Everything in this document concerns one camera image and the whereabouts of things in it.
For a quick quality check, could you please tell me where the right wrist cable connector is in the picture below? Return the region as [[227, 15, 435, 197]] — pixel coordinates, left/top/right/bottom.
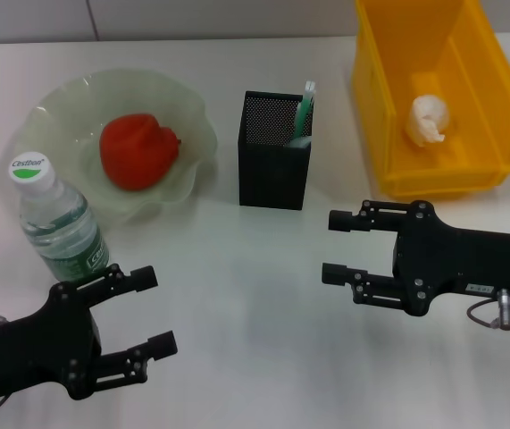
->
[[467, 289, 510, 332]]

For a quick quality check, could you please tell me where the green utility knife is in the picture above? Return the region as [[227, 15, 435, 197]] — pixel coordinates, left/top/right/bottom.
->
[[294, 80, 317, 139]]

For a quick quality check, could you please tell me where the clear green-label water bottle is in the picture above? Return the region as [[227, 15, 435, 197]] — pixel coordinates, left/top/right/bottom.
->
[[7, 150, 111, 283]]

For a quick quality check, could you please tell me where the white paper ball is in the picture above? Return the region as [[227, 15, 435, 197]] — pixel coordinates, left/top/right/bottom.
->
[[405, 93, 453, 147]]

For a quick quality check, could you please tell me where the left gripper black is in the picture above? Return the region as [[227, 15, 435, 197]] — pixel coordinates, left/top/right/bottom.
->
[[0, 263, 179, 401]]

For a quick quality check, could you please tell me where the yellow plastic bin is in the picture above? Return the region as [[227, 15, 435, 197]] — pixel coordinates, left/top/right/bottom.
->
[[351, 0, 510, 202]]

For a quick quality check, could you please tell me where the green glass fruit plate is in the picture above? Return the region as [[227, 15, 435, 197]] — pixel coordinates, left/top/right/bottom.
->
[[15, 67, 218, 224]]

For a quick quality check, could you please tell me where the black mesh pen holder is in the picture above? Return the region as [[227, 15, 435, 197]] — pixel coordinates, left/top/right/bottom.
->
[[238, 90, 316, 211]]

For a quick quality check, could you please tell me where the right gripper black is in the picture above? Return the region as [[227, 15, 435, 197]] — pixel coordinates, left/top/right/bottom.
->
[[321, 199, 510, 318]]

